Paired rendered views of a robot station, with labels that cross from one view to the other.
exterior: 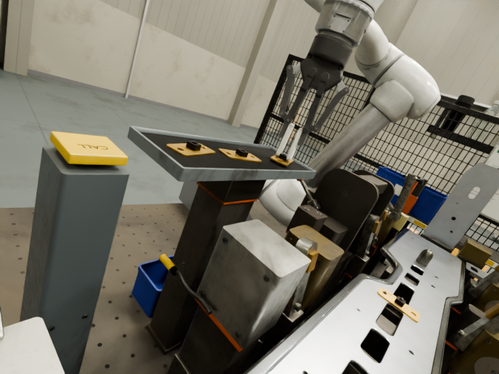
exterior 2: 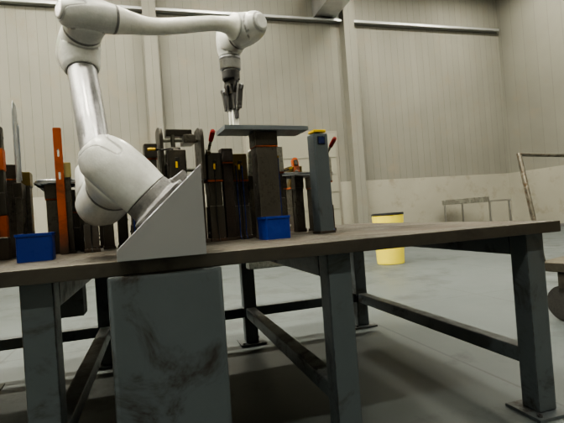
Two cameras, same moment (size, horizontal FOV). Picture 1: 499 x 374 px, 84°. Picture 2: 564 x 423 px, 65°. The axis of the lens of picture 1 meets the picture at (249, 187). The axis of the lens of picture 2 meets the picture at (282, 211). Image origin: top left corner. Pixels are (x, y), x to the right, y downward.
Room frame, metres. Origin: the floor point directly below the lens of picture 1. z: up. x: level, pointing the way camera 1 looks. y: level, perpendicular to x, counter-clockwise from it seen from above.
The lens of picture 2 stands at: (2.03, 1.11, 0.78)
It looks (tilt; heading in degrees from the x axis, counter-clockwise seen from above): 1 degrees up; 213
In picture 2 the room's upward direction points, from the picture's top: 4 degrees counter-clockwise
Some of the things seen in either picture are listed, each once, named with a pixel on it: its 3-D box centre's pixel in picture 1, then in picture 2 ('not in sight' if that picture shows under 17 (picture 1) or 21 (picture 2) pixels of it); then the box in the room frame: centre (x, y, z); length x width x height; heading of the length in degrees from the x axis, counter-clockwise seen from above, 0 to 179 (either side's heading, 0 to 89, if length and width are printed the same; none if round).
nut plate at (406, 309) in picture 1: (399, 302); not in sight; (0.50, -0.37, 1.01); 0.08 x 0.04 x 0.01; 56
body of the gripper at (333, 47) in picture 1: (324, 65); (231, 82); (0.59, -0.04, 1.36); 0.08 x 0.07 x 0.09; 78
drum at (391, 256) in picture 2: not in sight; (389, 237); (-4.15, -1.13, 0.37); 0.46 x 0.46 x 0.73
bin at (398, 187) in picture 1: (405, 193); not in sight; (1.36, -0.71, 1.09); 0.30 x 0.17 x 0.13; 53
